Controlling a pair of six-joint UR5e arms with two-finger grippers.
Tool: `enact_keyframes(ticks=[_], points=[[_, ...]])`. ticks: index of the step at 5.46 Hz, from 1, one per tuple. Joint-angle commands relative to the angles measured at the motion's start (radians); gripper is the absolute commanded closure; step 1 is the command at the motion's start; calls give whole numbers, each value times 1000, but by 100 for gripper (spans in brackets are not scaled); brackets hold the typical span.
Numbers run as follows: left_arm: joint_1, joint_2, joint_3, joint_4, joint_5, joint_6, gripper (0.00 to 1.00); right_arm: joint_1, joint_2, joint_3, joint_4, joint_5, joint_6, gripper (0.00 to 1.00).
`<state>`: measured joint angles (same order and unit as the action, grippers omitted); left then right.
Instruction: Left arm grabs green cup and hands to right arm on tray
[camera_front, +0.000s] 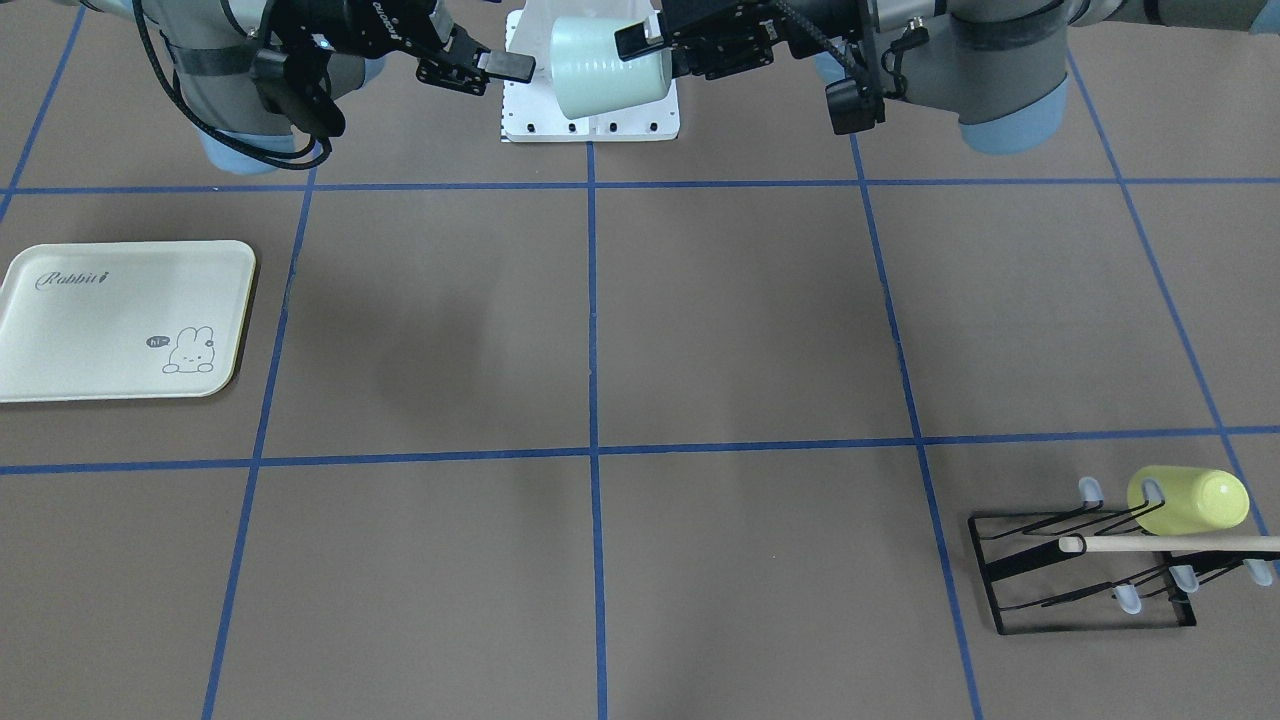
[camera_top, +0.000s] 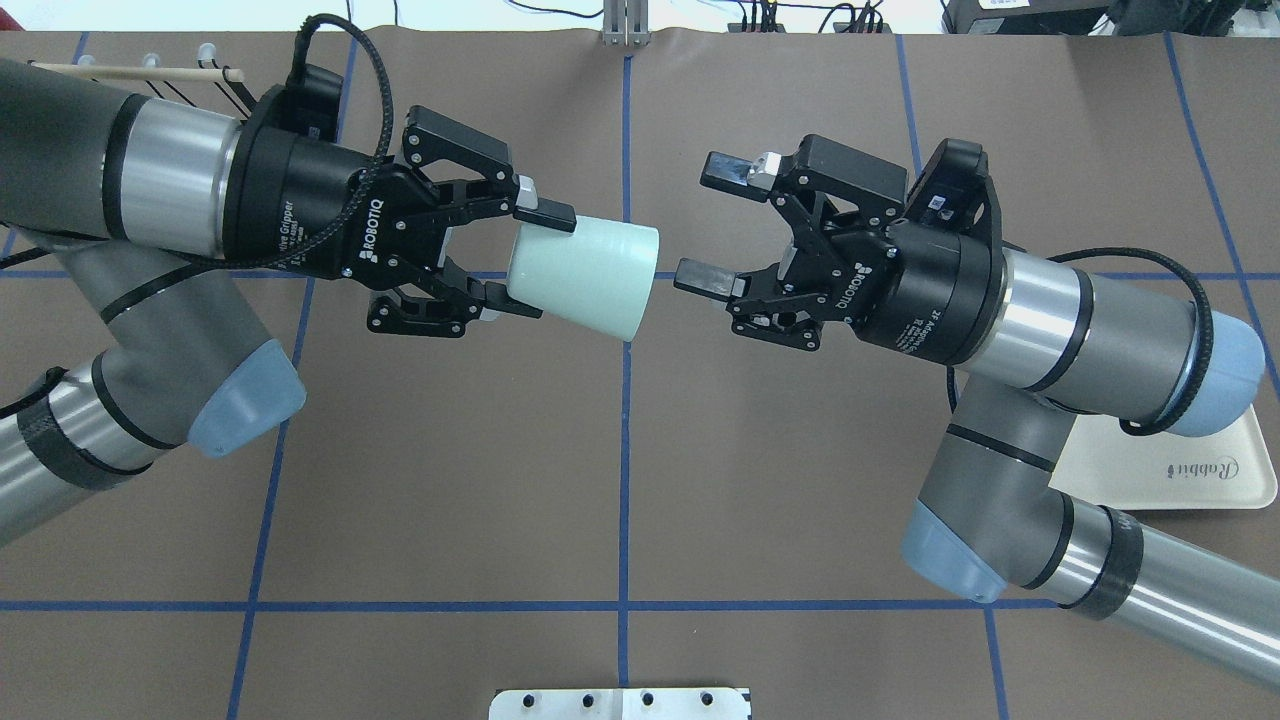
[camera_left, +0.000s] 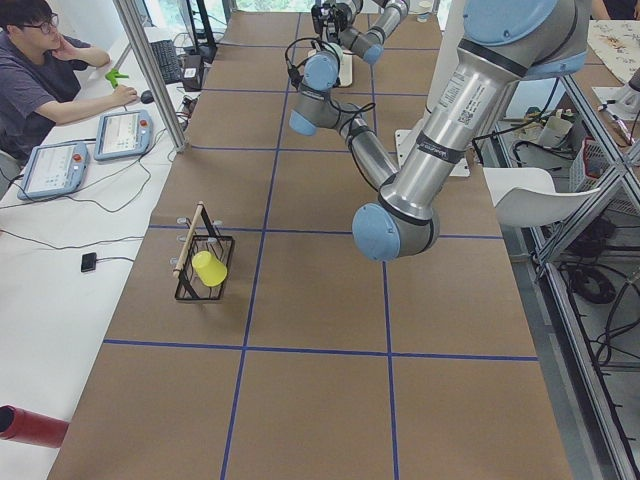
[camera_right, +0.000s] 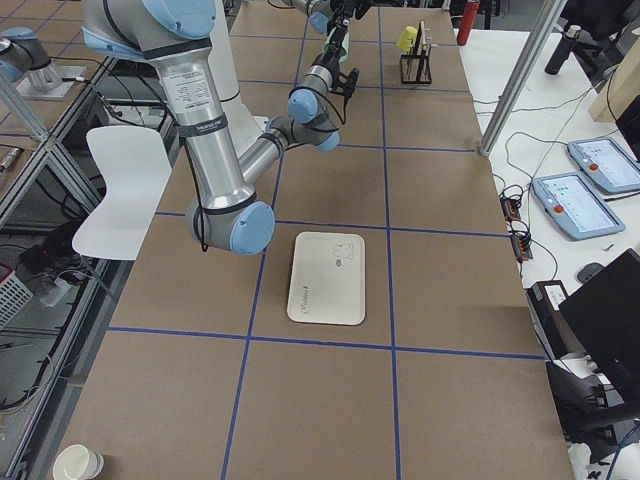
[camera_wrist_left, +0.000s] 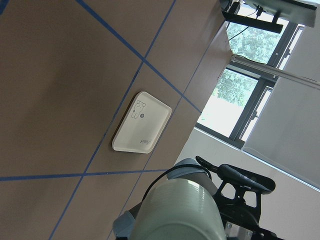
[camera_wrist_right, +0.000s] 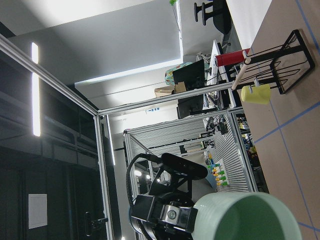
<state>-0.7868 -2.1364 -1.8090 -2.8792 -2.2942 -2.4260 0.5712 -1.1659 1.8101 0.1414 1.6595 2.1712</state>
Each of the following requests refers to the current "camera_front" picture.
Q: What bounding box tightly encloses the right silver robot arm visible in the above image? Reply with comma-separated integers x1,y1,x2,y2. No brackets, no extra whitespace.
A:
87,1,536,176

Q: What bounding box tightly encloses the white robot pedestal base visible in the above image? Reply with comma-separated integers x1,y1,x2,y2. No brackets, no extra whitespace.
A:
500,1,681,143

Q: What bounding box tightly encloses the cream rabbit tray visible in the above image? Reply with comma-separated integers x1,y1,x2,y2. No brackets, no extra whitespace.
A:
1,240,257,404

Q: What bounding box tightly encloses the black wire cup rack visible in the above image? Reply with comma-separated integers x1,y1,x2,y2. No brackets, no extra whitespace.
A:
966,477,1277,635

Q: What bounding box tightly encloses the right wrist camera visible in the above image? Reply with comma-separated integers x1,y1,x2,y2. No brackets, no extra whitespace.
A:
250,45,346,138

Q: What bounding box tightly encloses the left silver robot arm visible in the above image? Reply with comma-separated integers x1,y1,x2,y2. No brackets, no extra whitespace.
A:
614,1,1277,155

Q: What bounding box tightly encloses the yellow cup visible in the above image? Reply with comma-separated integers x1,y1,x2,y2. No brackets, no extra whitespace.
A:
1126,465,1251,536

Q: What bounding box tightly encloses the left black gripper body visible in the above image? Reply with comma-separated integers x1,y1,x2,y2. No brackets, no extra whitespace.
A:
660,1,869,79

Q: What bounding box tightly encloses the pale green cup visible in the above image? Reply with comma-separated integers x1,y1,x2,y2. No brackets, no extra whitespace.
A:
549,17,672,120

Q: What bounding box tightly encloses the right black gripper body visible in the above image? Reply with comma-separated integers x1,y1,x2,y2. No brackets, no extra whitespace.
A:
266,1,488,96

